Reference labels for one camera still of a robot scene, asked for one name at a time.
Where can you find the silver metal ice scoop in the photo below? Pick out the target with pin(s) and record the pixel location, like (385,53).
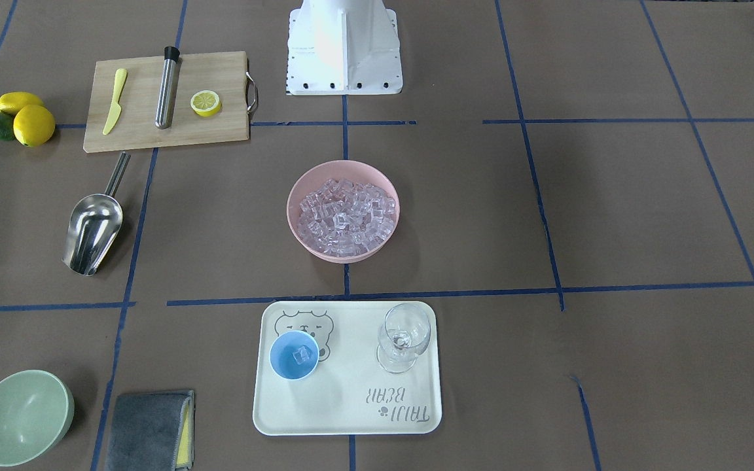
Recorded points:
(95,223)

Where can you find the pink bowl with ice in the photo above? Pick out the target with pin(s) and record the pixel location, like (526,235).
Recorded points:
(343,211)

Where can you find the ice cube in cup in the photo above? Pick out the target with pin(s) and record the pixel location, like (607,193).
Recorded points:
(302,355)

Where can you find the light blue cup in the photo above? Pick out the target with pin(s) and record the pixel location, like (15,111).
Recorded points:
(281,358)

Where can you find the clear wine glass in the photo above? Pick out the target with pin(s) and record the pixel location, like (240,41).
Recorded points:
(403,336)

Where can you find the cream serving tray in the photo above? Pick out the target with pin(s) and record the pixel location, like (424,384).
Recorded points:
(348,393)

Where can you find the half lemon slice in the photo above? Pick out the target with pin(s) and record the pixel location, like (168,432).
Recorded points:
(206,103)

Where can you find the wooden cutting board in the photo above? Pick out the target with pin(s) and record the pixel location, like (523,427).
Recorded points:
(223,72)

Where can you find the yellow plastic knife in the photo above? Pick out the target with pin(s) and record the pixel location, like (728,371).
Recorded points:
(115,108)

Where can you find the yellow sponge under cloth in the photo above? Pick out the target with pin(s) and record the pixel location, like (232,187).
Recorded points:
(185,443)

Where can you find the dark grey folded cloth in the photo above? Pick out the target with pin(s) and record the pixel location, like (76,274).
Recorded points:
(145,431)

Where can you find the yellow lemon upper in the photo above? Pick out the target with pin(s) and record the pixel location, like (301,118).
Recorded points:
(33,125)

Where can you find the yellow lemon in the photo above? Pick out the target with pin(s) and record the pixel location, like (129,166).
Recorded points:
(33,125)
(13,102)

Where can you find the mint green bowl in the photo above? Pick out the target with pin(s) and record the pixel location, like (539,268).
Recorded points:
(36,411)

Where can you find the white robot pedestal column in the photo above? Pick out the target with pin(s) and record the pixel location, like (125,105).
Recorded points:
(343,48)

